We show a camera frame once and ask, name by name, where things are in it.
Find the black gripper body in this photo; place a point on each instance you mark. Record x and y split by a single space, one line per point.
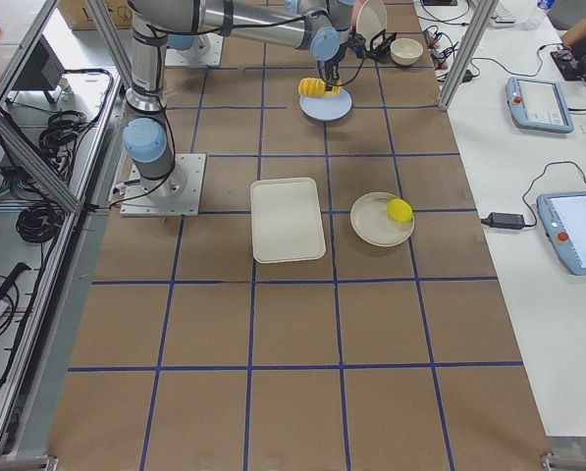
330 69

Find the spiral bread roll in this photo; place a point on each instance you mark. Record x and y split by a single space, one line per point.
318 88

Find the light blue plate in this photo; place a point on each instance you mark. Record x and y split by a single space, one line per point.
326 109

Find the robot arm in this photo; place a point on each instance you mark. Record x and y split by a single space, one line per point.
217 77

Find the cream white plate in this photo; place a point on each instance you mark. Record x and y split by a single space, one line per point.
371 18

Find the pink plate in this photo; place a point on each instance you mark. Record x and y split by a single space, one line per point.
358 4

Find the black dish rack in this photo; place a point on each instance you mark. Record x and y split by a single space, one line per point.
378 47

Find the cream round bowl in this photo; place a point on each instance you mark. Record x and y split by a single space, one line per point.
406 51

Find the white shallow bowl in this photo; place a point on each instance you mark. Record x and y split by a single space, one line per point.
369 219

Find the yellow lemon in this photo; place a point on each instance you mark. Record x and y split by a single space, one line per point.
399 210

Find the cream rectangular tray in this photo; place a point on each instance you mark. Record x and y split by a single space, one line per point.
286 222

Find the blue teach pendant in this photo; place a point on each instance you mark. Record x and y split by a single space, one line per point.
538 105
564 218

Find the black power brick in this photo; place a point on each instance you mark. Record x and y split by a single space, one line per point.
508 221

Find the cardboard box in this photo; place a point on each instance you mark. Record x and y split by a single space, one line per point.
78 16

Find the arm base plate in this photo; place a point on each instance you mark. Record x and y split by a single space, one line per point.
199 51
179 195

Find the aluminium frame post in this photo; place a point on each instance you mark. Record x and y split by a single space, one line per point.
466 49

